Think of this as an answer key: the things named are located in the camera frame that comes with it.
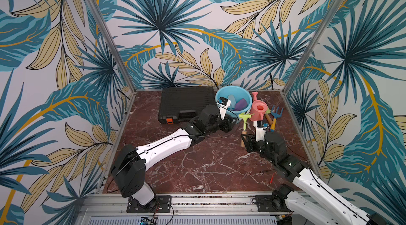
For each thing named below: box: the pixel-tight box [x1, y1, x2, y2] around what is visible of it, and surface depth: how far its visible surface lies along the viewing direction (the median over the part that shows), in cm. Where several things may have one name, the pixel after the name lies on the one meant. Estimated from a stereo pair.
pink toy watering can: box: [249, 91, 269, 121], surface depth 98 cm
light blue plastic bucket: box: [215, 85, 253, 121], surface depth 98 cm
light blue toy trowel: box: [226, 94, 237, 111], surface depth 105 cm
